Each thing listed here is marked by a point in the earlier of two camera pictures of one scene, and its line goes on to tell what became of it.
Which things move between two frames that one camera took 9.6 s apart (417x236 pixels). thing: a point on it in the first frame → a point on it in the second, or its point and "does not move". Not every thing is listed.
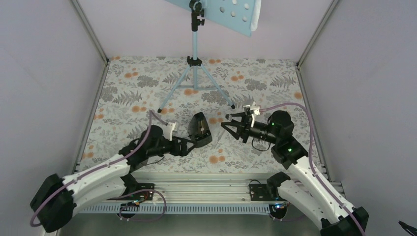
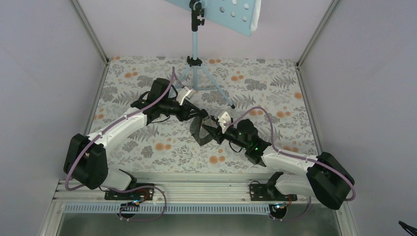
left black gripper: (182, 151) → (186, 109)
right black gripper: (243, 132) → (214, 132)
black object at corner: (411, 230) does not move
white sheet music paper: (256, 10) does not move
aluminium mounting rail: (194, 193) does not move
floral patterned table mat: (132, 87) does not move
